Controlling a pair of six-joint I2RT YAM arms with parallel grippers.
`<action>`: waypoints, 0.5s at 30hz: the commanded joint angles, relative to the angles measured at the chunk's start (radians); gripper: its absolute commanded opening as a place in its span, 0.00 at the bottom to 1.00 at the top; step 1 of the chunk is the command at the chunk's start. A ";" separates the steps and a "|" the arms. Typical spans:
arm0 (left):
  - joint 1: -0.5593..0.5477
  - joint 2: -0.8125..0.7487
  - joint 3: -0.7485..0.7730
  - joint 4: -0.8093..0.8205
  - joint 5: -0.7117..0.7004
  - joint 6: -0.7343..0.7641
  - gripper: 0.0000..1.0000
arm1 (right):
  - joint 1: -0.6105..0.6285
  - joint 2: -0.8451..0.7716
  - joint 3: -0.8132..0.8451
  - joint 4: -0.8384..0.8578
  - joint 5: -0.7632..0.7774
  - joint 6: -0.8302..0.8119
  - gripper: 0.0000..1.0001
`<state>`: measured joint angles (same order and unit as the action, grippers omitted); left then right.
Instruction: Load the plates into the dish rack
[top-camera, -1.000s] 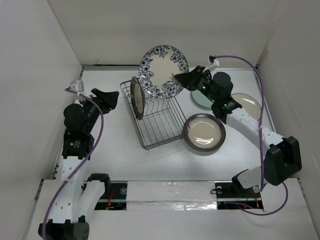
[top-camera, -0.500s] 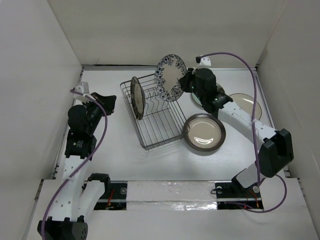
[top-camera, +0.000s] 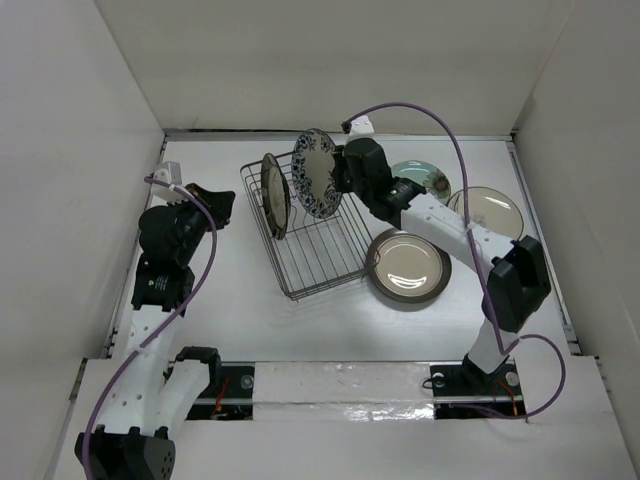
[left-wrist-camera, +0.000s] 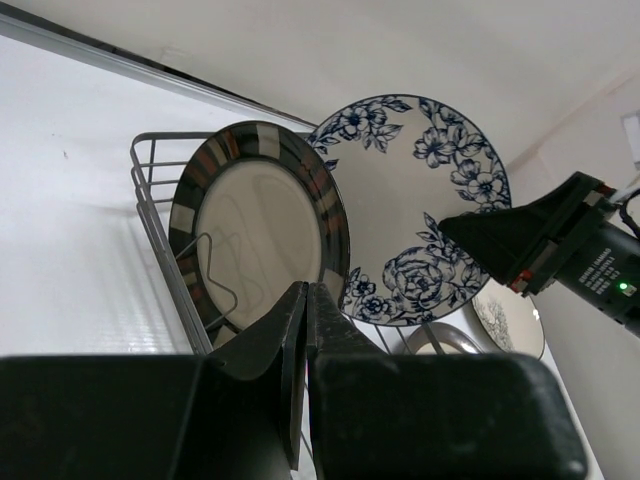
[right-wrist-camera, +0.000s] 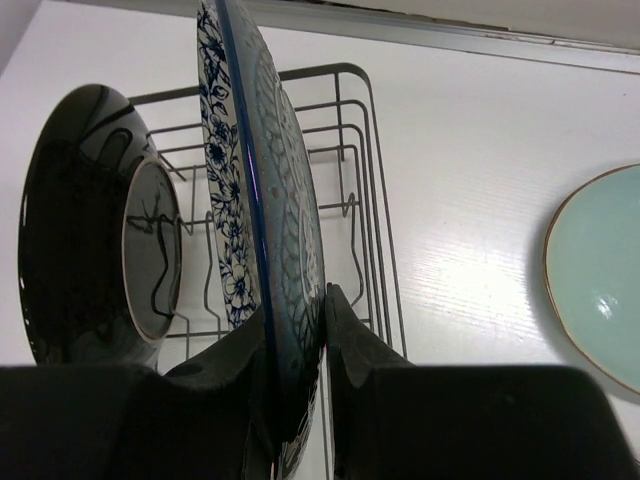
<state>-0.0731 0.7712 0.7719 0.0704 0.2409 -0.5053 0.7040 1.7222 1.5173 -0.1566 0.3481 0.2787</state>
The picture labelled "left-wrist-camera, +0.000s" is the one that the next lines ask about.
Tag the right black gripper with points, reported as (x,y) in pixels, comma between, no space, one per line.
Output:
(580,235)

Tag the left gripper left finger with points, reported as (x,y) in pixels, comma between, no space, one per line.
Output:
(228,415)

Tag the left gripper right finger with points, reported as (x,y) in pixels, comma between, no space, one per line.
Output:
(379,416)

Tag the cream tree pattern plate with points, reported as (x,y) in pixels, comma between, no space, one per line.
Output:
(511,321)

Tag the brown rim cream plate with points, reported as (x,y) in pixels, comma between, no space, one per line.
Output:
(437,338)

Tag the blue floral plate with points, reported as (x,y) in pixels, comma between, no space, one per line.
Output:
(402,163)

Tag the dark striped rim plate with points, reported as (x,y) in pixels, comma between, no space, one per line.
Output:
(254,211)

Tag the grey wire dish rack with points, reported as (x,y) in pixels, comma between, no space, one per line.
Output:
(158,232)

